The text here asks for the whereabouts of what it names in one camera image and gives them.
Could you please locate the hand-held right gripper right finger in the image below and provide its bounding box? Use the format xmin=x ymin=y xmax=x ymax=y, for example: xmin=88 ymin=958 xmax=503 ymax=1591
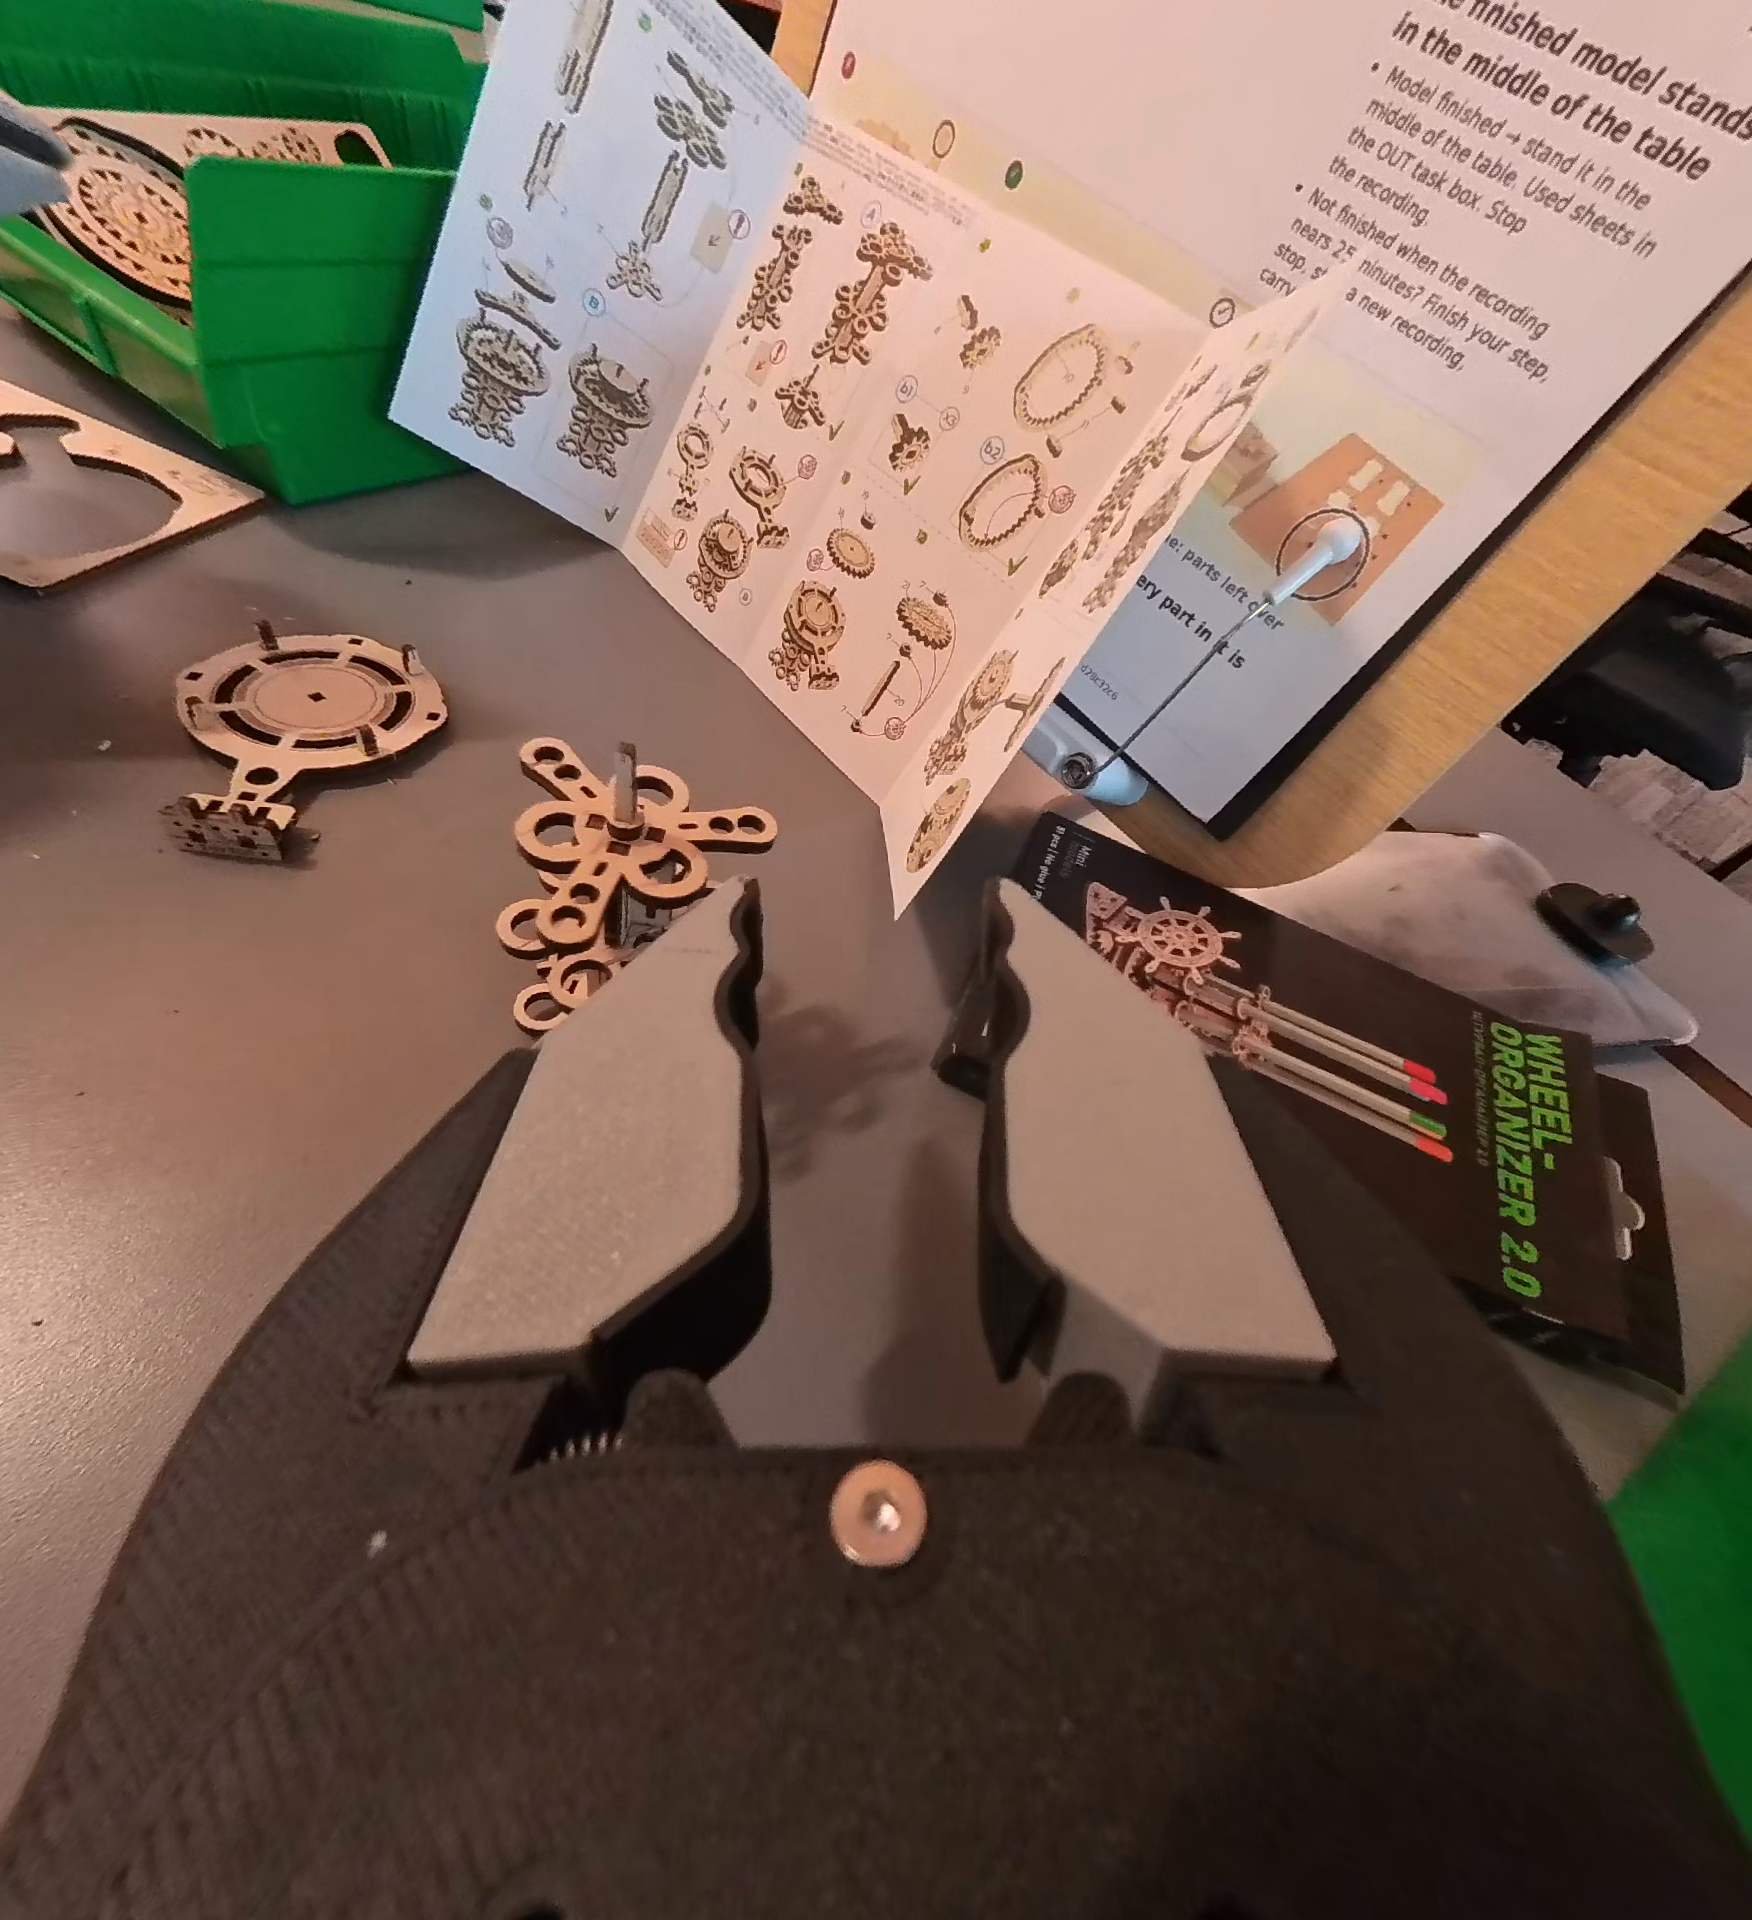
xmin=935 ymin=874 xmax=1344 ymax=1393

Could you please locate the black kit box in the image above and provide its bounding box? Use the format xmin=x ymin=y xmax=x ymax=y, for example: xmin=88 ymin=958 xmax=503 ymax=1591
xmin=1003 ymin=812 xmax=1688 ymax=1398

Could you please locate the black knob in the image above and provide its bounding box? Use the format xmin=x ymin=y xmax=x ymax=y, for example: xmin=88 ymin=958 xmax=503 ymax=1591
xmin=1543 ymin=885 xmax=1658 ymax=964

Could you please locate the white instruction poster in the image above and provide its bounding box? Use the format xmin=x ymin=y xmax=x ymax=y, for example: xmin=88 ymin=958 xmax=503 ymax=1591
xmin=787 ymin=0 xmax=1752 ymax=840

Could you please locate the folded instruction booklet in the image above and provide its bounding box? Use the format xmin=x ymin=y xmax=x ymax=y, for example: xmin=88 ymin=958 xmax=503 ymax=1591
xmin=388 ymin=0 xmax=1335 ymax=919

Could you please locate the green plastic bin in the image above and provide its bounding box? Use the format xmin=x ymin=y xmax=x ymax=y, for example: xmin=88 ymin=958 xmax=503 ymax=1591
xmin=0 ymin=0 xmax=497 ymax=507
xmin=1603 ymin=1244 xmax=1752 ymax=1920

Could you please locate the wooden ringed tower assembly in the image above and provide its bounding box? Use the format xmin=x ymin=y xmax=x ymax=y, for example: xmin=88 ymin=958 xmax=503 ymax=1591
xmin=495 ymin=734 xmax=781 ymax=1036

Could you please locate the grey metal stand base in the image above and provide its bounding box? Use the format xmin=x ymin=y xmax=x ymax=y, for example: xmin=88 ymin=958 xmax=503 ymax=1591
xmin=1267 ymin=833 xmax=1704 ymax=1053

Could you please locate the white wire clip holder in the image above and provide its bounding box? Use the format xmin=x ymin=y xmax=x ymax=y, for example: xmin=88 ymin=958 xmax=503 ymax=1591
xmin=1032 ymin=510 xmax=1374 ymax=813

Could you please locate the wooden backing board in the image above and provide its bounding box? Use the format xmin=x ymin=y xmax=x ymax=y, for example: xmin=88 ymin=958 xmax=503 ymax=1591
xmin=771 ymin=0 xmax=1752 ymax=890

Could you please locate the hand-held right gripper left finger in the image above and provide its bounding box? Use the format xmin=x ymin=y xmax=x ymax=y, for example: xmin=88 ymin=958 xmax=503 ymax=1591
xmin=399 ymin=874 xmax=781 ymax=1389

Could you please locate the black office chair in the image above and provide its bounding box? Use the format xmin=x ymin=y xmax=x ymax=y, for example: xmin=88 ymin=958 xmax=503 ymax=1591
xmin=1543 ymin=599 xmax=1752 ymax=783

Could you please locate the wooden sheet with gear parts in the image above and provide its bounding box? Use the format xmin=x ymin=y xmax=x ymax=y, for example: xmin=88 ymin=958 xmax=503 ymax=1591
xmin=28 ymin=114 xmax=394 ymax=312

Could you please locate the wooden sheet with round cut-out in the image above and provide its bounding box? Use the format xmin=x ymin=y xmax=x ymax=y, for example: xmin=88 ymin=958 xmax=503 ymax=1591
xmin=0 ymin=353 xmax=267 ymax=598

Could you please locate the round wooden base part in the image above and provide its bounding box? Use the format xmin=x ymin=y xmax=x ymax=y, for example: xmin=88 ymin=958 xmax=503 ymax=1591
xmin=155 ymin=615 xmax=450 ymax=869

